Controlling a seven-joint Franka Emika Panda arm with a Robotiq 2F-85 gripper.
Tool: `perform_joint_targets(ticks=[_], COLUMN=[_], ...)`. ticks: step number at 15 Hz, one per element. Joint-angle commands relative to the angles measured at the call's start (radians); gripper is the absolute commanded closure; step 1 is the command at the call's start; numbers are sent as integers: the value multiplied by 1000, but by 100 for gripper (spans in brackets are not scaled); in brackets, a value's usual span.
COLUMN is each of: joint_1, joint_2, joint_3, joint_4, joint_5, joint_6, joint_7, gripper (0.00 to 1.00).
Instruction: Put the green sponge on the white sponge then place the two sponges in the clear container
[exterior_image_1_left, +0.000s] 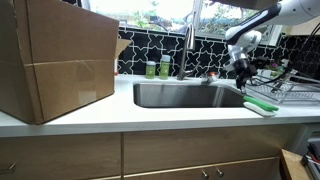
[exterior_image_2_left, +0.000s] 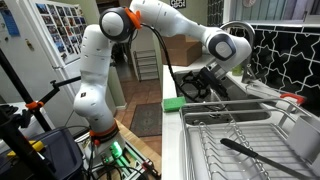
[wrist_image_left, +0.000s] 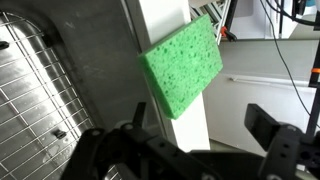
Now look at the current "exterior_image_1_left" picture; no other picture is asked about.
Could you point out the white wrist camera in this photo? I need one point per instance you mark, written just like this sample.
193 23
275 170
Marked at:
230 66

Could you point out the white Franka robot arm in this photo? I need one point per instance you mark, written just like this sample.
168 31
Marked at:
293 11

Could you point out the wooden kitchen cabinet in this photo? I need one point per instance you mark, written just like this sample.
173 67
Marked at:
66 153

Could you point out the kitchen window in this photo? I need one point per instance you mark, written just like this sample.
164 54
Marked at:
166 10

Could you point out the stainless steel sink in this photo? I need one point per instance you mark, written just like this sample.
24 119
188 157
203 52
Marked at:
186 95

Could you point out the short green soap bottle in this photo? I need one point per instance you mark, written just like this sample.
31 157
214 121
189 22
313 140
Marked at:
150 70

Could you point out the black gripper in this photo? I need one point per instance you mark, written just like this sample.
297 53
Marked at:
246 68

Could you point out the white pot with plant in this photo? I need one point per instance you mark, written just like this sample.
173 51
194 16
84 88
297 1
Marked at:
273 71

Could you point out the steel kitchen faucet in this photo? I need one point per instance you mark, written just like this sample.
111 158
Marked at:
189 43

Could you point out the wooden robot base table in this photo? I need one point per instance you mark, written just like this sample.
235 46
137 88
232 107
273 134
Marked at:
293 166

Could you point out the metal cabinet knob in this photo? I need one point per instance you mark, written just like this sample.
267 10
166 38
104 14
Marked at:
205 173
219 171

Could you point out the brown cardboard box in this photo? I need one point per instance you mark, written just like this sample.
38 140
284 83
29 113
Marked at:
66 66

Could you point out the white sponge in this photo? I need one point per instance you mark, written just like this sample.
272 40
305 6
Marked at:
260 111

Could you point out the green sponge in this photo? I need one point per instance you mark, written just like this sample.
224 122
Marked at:
261 102

